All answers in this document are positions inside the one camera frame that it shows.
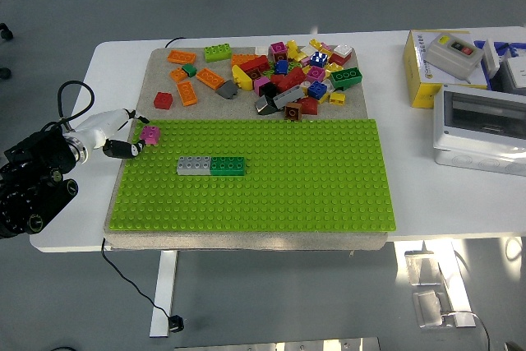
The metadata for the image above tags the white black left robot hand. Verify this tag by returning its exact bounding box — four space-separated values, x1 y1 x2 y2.
76 108 151 160

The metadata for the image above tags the small red brick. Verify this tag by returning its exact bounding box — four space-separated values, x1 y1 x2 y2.
153 91 173 110

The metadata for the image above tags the orange rectangular brick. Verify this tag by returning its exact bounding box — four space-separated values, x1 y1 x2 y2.
231 53 258 67
167 49 197 65
196 67 225 90
176 81 199 107

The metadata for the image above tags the grey rectangular brick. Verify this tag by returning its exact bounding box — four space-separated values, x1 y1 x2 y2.
177 155 212 176

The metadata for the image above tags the grey sloped brick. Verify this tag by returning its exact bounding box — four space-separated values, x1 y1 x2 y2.
215 79 240 100

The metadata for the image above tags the dark green rectangular brick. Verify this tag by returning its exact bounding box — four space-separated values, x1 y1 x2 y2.
209 156 247 177
330 67 363 90

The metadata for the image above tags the lime green rectangular brick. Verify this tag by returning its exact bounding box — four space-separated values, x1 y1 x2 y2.
203 44 233 63

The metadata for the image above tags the yellow rounded brick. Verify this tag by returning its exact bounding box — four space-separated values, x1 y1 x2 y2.
231 64 254 92

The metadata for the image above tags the black silver sloped brick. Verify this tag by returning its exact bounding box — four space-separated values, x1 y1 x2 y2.
254 95 277 116

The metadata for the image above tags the red rectangular brick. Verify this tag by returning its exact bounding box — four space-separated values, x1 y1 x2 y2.
239 55 271 81

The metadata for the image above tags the long grey brick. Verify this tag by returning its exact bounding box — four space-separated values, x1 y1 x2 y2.
272 84 306 111

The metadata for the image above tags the brown square brick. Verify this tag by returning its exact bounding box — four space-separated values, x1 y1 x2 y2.
284 102 303 122

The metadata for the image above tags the lime green studded baseplate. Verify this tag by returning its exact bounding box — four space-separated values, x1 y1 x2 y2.
108 118 397 233

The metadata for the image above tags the large red brick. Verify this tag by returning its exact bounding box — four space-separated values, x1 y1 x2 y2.
270 67 307 93

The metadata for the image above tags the red sloped brick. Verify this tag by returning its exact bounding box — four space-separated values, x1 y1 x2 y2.
296 96 320 116

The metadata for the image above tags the blue square brick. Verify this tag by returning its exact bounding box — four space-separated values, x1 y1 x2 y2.
307 81 329 100

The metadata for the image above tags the grey-brown mat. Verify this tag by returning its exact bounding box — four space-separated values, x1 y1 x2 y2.
102 46 390 252

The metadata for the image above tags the white table leg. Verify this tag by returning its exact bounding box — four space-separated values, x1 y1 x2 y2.
149 250 178 339
422 239 477 329

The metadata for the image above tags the yellow cardboard box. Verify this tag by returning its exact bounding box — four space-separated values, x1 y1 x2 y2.
402 30 490 109

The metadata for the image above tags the clear plastic block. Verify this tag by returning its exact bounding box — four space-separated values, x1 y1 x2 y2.
404 250 443 286
413 291 444 330

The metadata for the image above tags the white plastic part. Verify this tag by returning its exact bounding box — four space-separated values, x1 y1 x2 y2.
482 38 501 80

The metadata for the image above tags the blue box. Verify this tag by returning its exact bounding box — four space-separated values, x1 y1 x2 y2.
472 40 526 60

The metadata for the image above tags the black cable with plug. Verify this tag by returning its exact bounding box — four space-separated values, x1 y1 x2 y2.
100 238 185 334

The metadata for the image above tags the white distribution enclosure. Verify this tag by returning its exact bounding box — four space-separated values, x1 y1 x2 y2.
431 83 526 178

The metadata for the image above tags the white wall socket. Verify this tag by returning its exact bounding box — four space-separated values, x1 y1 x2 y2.
503 56 526 89

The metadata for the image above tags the thin dark cable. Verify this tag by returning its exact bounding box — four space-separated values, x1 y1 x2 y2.
445 310 492 351

